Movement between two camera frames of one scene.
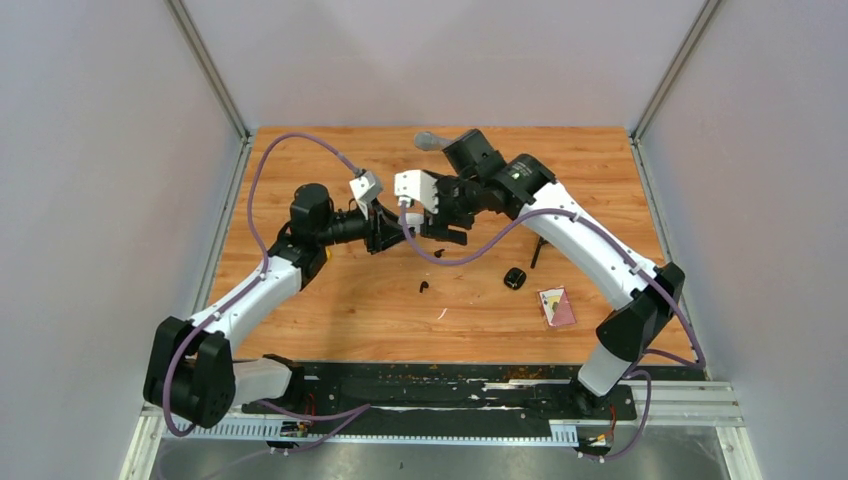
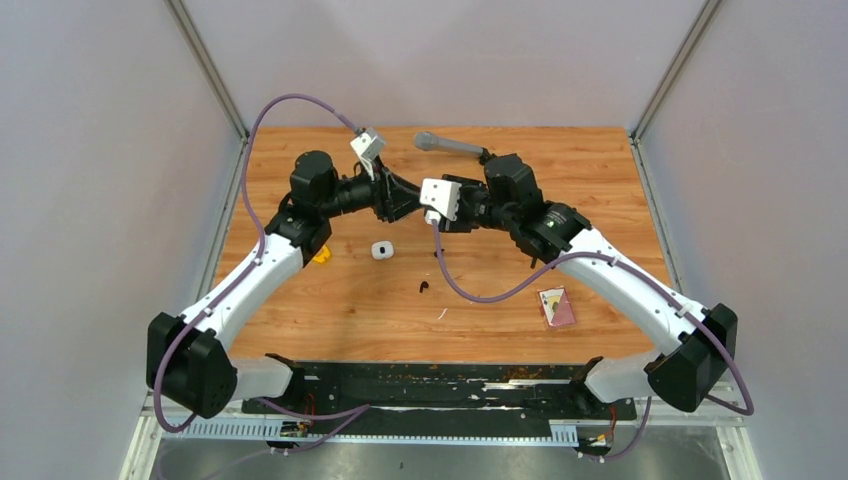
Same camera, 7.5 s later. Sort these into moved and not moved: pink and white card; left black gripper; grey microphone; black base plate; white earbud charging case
Moved: white earbud charging case; left black gripper
Not moved: grey microphone; black base plate; pink and white card
